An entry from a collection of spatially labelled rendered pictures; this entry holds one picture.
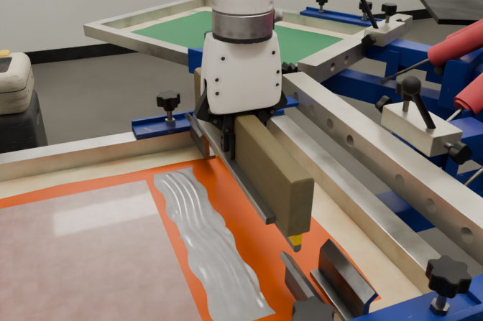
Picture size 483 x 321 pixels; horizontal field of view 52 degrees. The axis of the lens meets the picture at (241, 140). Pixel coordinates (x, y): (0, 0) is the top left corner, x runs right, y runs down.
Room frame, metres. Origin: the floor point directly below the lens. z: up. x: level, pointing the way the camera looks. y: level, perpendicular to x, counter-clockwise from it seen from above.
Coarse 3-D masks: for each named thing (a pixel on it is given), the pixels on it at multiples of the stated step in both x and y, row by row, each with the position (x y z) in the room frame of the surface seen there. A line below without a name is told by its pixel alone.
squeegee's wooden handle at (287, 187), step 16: (240, 112) 0.60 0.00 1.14; (240, 128) 0.57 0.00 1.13; (256, 128) 0.55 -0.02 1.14; (240, 144) 0.57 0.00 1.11; (256, 144) 0.52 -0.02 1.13; (272, 144) 0.51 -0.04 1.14; (240, 160) 0.57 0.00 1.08; (256, 160) 0.52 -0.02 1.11; (272, 160) 0.48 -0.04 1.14; (288, 160) 0.48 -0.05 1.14; (256, 176) 0.52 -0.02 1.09; (272, 176) 0.47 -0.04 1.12; (288, 176) 0.45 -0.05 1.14; (304, 176) 0.44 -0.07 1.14; (272, 192) 0.47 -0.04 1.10; (288, 192) 0.43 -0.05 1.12; (304, 192) 0.44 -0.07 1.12; (272, 208) 0.47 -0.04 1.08; (288, 208) 0.43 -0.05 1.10; (304, 208) 0.44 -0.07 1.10; (288, 224) 0.43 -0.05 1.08; (304, 224) 0.44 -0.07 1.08
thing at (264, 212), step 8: (200, 120) 0.70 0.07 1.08; (200, 128) 0.69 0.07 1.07; (208, 128) 0.68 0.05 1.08; (208, 136) 0.65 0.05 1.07; (216, 136) 0.65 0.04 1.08; (216, 144) 0.63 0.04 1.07; (216, 152) 0.62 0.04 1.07; (224, 152) 0.60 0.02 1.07; (224, 160) 0.59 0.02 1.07; (232, 160) 0.58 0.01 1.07; (232, 168) 0.56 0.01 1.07; (240, 168) 0.56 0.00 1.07; (232, 176) 0.56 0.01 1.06; (240, 176) 0.54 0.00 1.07; (240, 184) 0.53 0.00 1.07; (248, 184) 0.52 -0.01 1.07; (248, 192) 0.51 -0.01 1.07; (256, 192) 0.51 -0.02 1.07; (256, 200) 0.49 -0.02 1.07; (256, 208) 0.48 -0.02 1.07; (264, 208) 0.47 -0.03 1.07; (264, 216) 0.46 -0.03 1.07; (272, 216) 0.46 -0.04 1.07
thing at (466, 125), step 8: (456, 120) 0.78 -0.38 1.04; (464, 120) 0.78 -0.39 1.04; (472, 120) 0.78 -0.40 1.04; (464, 128) 0.74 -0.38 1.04; (472, 128) 0.74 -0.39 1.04; (480, 128) 0.74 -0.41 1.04; (464, 136) 0.71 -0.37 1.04; (472, 136) 0.72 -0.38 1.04; (480, 136) 0.72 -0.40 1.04; (408, 144) 0.69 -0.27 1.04; (472, 144) 0.72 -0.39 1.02; (480, 144) 0.73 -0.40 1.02; (472, 152) 0.72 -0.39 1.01; (480, 152) 0.73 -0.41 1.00; (432, 160) 0.69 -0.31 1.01; (440, 160) 0.70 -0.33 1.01
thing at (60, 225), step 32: (192, 160) 0.78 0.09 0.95; (32, 192) 0.68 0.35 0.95; (64, 192) 0.68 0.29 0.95; (96, 192) 0.68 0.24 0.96; (128, 192) 0.68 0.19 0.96; (160, 192) 0.68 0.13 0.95; (224, 192) 0.68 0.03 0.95; (0, 224) 0.59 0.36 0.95; (32, 224) 0.59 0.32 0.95; (64, 224) 0.59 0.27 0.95; (96, 224) 0.59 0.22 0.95; (128, 224) 0.59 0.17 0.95; (160, 224) 0.59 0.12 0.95; (0, 256) 0.52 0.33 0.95; (32, 256) 0.52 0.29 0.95; (64, 256) 0.52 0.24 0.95; (96, 256) 0.52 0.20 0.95
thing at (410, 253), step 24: (288, 120) 0.88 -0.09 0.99; (72, 144) 0.78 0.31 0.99; (96, 144) 0.78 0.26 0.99; (120, 144) 0.79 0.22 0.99; (144, 144) 0.80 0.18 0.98; (168, 144) 0.82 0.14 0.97; (192, 144) 0.84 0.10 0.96; (288, 144) 0.81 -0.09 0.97; (312, 144) 0.78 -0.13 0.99; (0, 168) 0.71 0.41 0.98; (24, 168) 0.73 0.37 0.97; (48, 168) 0.74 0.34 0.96; (72, 168) 0.75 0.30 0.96; (312, 168) 0.72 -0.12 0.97; (336, 168) 0.70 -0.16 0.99; (336, 192) 0.65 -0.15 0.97; (360, 192) 0.63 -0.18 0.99; (360, 216) 0.59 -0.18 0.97; (384, 216) 0.57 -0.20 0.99; (384, 240) 0.53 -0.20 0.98; (408, 240) 0.52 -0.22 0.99; (408, 264) 0.48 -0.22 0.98
